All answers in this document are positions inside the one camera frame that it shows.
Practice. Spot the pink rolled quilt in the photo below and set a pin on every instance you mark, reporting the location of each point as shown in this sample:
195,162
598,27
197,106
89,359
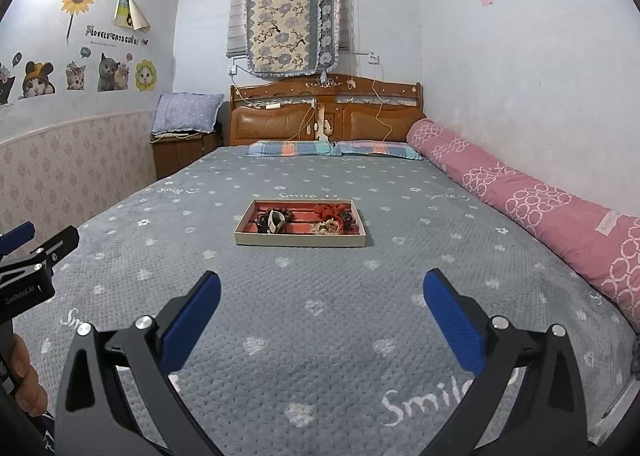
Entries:
597,243

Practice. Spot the striped pillow right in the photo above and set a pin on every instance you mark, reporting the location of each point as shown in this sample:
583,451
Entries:
399,150

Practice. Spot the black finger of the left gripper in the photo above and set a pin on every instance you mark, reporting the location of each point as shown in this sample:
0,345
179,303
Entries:
57,247

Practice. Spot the striped pillow left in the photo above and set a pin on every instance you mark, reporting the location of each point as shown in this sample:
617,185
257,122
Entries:
291,149

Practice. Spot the floral hanging curtain cloth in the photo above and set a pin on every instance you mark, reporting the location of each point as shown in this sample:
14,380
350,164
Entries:
291,38

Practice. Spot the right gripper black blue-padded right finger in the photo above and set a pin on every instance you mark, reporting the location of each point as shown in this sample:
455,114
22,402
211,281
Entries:
548,416

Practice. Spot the black hair claw clip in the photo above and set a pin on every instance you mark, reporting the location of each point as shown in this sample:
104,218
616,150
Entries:
346,220

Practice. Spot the striped pillow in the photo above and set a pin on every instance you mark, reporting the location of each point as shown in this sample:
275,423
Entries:
399,150
291,149

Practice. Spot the lavender dotted cushion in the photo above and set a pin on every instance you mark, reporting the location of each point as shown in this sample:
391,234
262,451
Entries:
186,112

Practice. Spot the cream tray with red lining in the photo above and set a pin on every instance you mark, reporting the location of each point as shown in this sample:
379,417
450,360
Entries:
288,222

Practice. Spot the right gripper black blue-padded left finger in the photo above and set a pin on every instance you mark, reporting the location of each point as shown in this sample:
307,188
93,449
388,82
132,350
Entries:
93,416

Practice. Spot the brown wooden nightstand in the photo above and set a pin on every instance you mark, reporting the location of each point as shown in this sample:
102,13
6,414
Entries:
174,152

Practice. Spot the person's hand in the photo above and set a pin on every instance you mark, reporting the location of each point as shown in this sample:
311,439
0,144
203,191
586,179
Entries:
30,396

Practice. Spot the cream satin scrunchie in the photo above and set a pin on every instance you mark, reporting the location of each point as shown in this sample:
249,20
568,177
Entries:
328,227

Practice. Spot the grey patterned bedspread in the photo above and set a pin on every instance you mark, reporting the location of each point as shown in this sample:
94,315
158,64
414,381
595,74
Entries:
328,351

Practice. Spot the brown wooden headboard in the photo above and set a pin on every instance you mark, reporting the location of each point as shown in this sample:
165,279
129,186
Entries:
338,108

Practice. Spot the cat wall stickers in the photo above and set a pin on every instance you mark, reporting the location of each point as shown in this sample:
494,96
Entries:
68,51

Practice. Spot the rust orange scrunchie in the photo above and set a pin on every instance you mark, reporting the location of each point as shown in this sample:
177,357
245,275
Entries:
326,211

